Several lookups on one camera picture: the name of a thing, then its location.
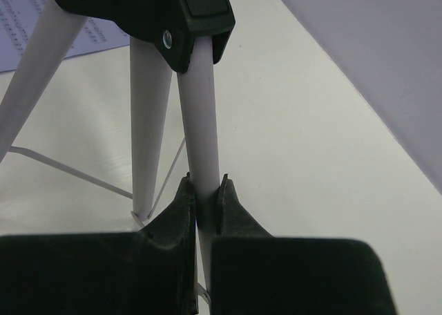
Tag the silver tripod music stand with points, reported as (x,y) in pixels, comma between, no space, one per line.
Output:
(180,39)

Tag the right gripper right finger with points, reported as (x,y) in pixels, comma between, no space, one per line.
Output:
(254,272)

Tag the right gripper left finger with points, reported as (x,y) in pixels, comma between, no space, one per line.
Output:
(150,271)

